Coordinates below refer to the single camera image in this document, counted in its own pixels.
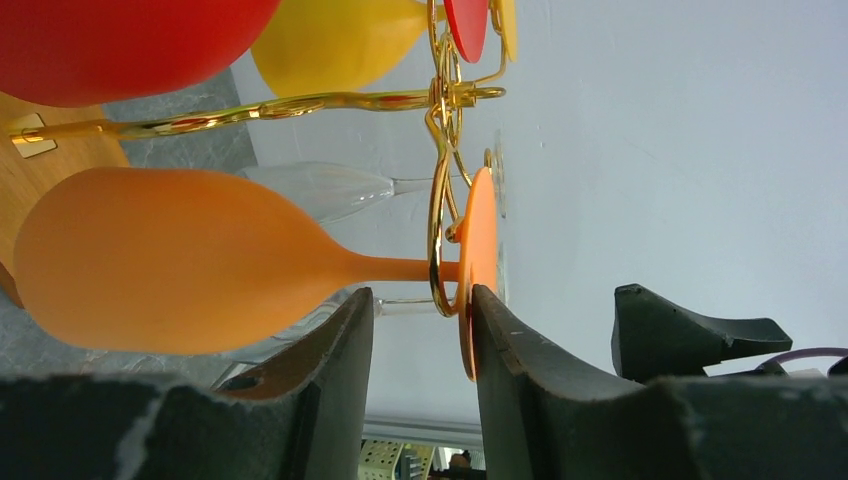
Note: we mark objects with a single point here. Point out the wooden rack base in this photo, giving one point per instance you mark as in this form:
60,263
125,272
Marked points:
26,177

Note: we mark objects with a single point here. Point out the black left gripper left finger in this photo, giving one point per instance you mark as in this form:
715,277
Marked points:
299,415

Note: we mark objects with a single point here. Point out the yellow wine glass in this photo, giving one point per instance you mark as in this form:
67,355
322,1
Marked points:
311,47

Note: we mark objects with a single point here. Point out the gold wire glass rack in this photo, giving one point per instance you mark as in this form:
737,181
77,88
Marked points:
442,102

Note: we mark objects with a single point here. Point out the orange wine glass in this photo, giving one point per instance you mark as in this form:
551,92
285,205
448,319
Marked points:
196,262

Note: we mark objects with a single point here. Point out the clear wine glass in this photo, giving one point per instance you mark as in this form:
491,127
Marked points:
331,192
260,352

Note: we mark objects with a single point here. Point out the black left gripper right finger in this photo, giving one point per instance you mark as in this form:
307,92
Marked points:
547,414

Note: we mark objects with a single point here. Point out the clear wine glass upper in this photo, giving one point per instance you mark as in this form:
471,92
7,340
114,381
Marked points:
331,192

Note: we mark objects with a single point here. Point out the clear wine glass lower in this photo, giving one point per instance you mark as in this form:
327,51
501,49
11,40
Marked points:
260,352

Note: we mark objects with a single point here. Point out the red wine glass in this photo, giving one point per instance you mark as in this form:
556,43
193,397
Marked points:
81,53

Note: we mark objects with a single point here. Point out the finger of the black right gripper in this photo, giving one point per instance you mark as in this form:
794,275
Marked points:
653,337

